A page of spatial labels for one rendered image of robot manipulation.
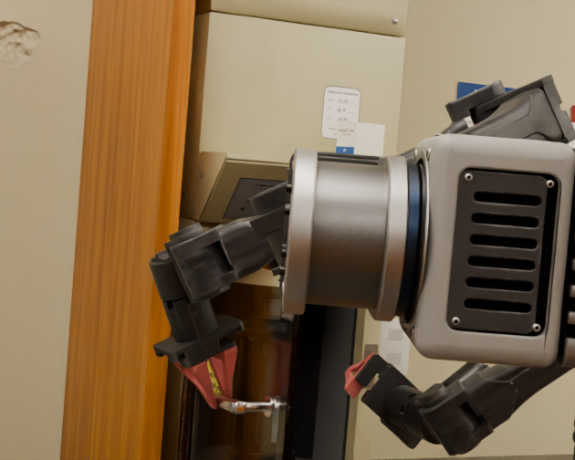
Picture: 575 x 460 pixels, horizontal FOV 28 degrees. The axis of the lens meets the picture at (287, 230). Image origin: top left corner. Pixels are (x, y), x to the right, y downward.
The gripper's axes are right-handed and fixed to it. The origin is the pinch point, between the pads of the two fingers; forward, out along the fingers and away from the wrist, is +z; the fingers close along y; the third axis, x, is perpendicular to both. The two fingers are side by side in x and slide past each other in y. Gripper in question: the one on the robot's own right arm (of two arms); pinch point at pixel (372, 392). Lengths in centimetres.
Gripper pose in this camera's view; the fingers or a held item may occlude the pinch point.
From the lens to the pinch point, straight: 169.1
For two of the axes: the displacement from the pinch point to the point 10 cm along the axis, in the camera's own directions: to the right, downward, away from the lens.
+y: -6.8, -6.5, -3.4
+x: -6.2, 7.6, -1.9
